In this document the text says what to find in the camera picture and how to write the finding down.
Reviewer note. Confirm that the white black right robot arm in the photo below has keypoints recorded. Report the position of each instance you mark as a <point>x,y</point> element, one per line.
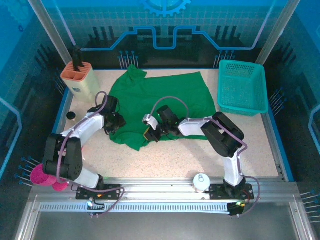
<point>225,135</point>

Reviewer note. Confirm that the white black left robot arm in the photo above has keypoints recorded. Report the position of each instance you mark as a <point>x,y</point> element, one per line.
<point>67,157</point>

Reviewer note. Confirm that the small magenta cup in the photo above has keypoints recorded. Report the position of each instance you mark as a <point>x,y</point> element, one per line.
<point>60,187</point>

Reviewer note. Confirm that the aluminium frame post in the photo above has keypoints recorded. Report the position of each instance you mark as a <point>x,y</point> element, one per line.
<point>50,30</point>
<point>277,30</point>

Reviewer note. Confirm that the teal plastic basket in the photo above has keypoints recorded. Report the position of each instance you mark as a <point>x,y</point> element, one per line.
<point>242,87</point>

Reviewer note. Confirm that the white pull-tab can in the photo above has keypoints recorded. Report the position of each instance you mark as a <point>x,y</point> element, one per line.
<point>201,182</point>

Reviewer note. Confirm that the large magenta cup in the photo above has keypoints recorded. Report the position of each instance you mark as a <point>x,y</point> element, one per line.
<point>37,175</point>

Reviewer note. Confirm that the small bottle black cap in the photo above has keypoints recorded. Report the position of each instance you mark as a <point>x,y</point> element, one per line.
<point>71,115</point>

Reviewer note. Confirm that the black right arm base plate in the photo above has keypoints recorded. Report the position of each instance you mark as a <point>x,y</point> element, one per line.
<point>217,192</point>

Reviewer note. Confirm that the black connector board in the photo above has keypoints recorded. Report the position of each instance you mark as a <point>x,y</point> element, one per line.
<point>235,208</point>
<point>96,207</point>

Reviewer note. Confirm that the green t-shirt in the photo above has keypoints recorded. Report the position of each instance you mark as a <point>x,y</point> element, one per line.
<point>162,92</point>

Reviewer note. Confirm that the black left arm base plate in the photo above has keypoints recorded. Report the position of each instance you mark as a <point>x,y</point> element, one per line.
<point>110,191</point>

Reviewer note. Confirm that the cream knife block orange top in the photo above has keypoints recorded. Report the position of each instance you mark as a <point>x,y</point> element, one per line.
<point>83,82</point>

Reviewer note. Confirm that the aluminium rail frame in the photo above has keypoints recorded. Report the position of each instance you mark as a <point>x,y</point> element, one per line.
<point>160,185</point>

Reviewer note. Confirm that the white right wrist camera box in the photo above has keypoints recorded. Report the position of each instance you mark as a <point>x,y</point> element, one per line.
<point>151,122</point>

